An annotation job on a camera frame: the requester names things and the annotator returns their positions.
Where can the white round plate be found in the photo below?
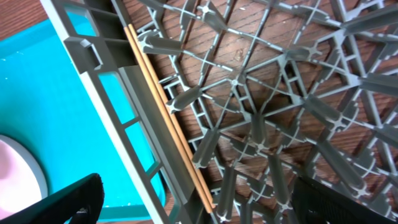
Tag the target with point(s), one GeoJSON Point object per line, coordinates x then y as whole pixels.
{"type": "Point", "coordinates": [32, 163]}

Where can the teal serving tray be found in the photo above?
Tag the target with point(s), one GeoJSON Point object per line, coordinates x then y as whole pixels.
{"type": "Point", "coordinates": [45, 107]}

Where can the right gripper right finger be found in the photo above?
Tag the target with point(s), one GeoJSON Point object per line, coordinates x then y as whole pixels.
{"type": "Point", "coordinates": [314, 202]}

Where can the pink bowl with food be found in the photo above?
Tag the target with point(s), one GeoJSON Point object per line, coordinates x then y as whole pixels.
{"type": "Point", "coordinates": [19, 187]}

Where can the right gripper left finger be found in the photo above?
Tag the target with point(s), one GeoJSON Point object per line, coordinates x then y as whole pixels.
{"type": "Point", "coordinates": [80, 202]}

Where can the grey dishwasher rack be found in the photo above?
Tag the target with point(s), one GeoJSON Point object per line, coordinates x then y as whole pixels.
{"type": "Point", "coordinates": [264, 92]}

